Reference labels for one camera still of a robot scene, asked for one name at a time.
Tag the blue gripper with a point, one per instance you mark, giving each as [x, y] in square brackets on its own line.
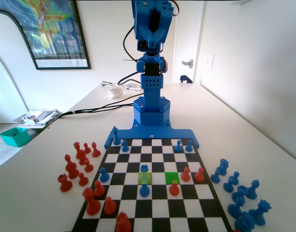
[153, 36]

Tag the blue chess rook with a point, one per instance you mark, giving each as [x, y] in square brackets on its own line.
[144, 168]
[240, 192]

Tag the blue SO-100 robot arm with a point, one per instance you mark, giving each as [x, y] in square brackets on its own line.
[151, 113]

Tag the blue chess pawn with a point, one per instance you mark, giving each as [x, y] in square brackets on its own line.
[144, 190]
[189, 147]
[227, 186]
[124, 147]
[178, 146]
[104, 176]
[215, 178]

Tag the red chess bishop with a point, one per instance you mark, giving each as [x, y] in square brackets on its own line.
[67, 159]
[95, 151]

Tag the red chess pawn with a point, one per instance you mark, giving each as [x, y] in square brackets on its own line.
[173, 189]
[83, 180]
[109, 207]
[199, 175]
[185, 175]
[99, 189]
[87, 149]
[88, 166]

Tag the red chess queen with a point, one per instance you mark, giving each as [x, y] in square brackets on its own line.
[123, 223]
[77, 147]

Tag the red chess knight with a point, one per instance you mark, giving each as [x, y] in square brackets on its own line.
[81, 157]
[72, 171]

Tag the black white chessboard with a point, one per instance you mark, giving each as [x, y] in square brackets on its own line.
[160, 207]

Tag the red plastic chess rook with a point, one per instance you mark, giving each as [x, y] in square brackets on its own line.
[91, 204]

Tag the white door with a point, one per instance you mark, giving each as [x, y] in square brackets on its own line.
[186, 36]

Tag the blue printed part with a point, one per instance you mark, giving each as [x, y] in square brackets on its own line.
[186, 79]

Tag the white stacked items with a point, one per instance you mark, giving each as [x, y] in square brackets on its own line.
[115, 91]

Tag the small metal cylinder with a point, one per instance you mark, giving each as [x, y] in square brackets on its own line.
[105, 83]

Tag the framed map poster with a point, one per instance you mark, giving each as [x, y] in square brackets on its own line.
[58, 31]

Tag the pile of papers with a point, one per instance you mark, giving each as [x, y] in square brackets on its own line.
[39, 117]

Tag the teal plastic box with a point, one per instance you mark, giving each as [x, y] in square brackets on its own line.
[15, 137]

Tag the white light switch plate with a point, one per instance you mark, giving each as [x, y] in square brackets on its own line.
[210, 61]

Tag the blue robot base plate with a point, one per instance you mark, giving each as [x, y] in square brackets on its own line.
[184, 134]

